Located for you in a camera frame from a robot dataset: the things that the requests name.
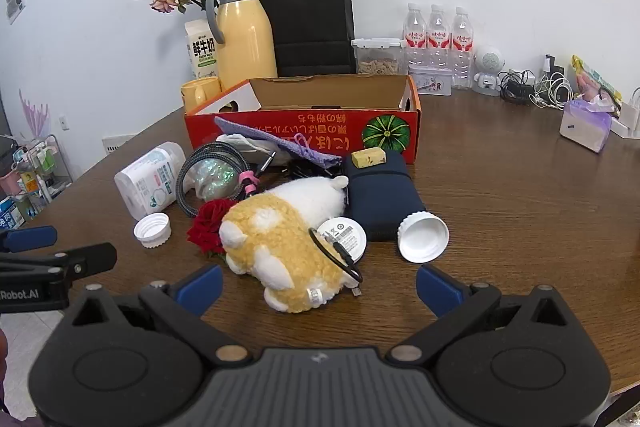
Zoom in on white robot speaker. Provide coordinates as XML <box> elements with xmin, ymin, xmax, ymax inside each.
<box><xmin>472</xmin><ymin>45</ymin><xmax>505</xmax><ymax>98</ymax></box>

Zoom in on large white jar cap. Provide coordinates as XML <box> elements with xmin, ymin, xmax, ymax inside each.
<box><xmin>397</xmin><ymin>210</ymin><xmax>450</xmax><ymax>264</ymax></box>

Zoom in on black usb cable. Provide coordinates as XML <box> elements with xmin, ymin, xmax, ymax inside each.
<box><xmin>308</xmin><ymin>227</ymin><xmax>364</xmax><ymax>298</ymax></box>

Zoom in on navy blue pouch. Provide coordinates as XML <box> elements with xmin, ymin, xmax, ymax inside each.
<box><xmin>341</xmin><ymin>150</ymin><xmax>427</xmax><ymax>242</ymax></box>

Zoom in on iridescent glitter pouch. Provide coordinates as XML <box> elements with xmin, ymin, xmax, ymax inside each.
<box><xmin>192</xmin><ymin>159</ymin><xmax>238</xmax><ymax>202</ymax></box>

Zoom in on colourful snack packet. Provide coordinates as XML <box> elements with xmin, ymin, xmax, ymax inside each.
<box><xmin>571</xmin><ymin>54</ymin><xmax>623</xmax><ymax>108</ymax></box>

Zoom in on yellow thermos jug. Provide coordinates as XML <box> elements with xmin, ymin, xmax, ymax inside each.
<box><xmin>205</xmin><ymin>0</ymin><xmax>278</xmax><ymax>92</ymax></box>

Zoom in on white round disc device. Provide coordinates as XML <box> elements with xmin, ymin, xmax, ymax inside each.
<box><xmin>316</xmin><ymin>217</ymin><xmax>368</xmax><ymax>265</ymax></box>

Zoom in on clear water bottle red label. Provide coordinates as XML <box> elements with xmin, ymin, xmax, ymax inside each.
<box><xmin>451</xmin><ymin>7</ymin><xmax>475</xmax><ymax>90</ymax></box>
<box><xmin>426</xmin><ymin>4</ymin><xmax>452</xmax><ymax>68</ymax></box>
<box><xmin>403</xmin><ymin>3</ymin><xmax>428</xmax><ymax>70</ymax></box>

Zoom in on yellow mug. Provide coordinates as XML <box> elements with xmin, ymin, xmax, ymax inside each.
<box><xmin>180</xmin><ymin>76</ymin><xmax>222</xmax><ymax>114</ymax></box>

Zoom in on white cable bundle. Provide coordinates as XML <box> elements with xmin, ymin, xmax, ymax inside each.
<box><xmin>531</xmin><ymin>72</ymin><xmax>573</xmax><ymax>110</ymax></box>

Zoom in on red artificial rose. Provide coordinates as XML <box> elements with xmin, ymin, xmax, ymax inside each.
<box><xmin>186</xmin><ymin>198</ymin><xmax>238</xmax><ymax>258</ymax></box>

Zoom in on purple tissue pack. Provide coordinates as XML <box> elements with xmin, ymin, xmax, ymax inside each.
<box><xmin>559</xmin><ymin>94</ymin><xmax>613</xmax><ymax>154</ymax></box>

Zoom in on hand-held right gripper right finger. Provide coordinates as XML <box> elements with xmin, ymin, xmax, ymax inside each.
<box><xmin>387</xmin><ymin>263</ymin><xmax>581</xmax><ymax>369</ymax></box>

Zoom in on purple branch decoration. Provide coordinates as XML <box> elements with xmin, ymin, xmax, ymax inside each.
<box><xmin>17</xmin><ymin>89</ymin><xmax>51</xmax><ymax>140</ymax></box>

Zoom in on printed white tin box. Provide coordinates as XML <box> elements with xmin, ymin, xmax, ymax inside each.
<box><xmin>407</xmin><ymin>66</ymin><xmax>452</xmax><ymax>96</ymax></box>

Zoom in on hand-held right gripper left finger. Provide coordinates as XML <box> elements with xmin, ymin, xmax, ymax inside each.
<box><xmin>57</xmin><ymin>263</ymin><xmax>253</xmax><ymax>369</ymax></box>

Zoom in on white plastic jar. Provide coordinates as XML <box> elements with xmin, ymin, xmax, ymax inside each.
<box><xmin>114</xmin><ymin>141</ymin><xmax>187</xmax><ymax>222</ymax></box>

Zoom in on blue white carton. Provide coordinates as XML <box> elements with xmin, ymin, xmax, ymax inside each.
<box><xmin>0</xmin><ymin>197</ymin><xmax>26</xmax><ymax>231</ymax></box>

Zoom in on clear seed container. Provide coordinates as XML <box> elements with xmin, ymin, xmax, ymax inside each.
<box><xmin>351</xmin><ymin>38</ymin><xmax>407</xmax><ymax>76</ymax></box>

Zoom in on black cable with pink tie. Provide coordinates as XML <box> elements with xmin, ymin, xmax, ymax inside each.
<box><xmin>237</xmin><ymin>147</ymin><xmax>321</xmax><ymax>202</ymax></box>

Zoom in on red cardboard box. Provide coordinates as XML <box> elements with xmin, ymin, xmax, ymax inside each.
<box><xmin>182</xmin><ymin>74</ymin><xmax>422</xmax><ymax>165</ymax></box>

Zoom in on black paper bag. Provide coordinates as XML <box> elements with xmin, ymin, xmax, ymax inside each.
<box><xmin>253</xmin><ymin>0</ymin><xmax>357</xmax><ymax>78</ymax></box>

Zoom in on purple cloth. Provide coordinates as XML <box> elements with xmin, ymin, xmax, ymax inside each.
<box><xmin>214</xmin><ymin>116</ymin><xmax>343</xmax><ymax>168</ymax></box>

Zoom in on small white ribbed lid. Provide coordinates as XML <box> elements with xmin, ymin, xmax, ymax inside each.
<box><xmin>133</xmin><ymin>213</ymin><xmax>172</xmax><ymax>249</ymax></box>

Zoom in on white milk carton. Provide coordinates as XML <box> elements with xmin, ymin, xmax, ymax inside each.
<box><xmin>185</xmin><ymin>19</ymin><xmax>221</xmax><ymax>80</ymax></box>

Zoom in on white charger box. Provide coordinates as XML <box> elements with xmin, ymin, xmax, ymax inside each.
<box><xmin>612</xmin><ymin>88</ymin><xmax>640</xmax><ymax>138</ymax></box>

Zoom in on metal storage rack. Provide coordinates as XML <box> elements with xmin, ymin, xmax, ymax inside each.
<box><xmin>0</xmin><ymin>134</ymin><xmax>73</xmax><ymax>233</ymax></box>

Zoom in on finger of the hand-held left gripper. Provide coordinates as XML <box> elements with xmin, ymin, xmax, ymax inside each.
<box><xmin>0</xmin><ymin>242</ymin><xmax>119</xmax><ymax>281</ymax></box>
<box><xmin>0</xmin><ymin>225</ymin><xmax>59</xmax><ymax>254</ymax></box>

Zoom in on yellow white plush toy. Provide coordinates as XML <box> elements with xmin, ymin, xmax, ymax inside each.
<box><xmin>218</xmin><ymin>175</ymin><xmax>349</xmax><ymax>314</ymax></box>

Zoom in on black upright charger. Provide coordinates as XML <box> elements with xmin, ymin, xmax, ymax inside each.
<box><xmin>542</xmin><ymin>54</ymin><xmax>566</xmax><ymax>80</ymax></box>

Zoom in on grey braided cable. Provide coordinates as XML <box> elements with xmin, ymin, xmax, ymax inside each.
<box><xmin>176</xmin><ymin>141</ymin><xmax>251</xmax><ymax>219</ymax></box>

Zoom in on yellow eraser block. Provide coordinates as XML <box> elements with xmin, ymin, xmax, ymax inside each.
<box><xmin>351</xmin><ymin>148</ymin><xmax>389</xmax><ymax>168</ymax></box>

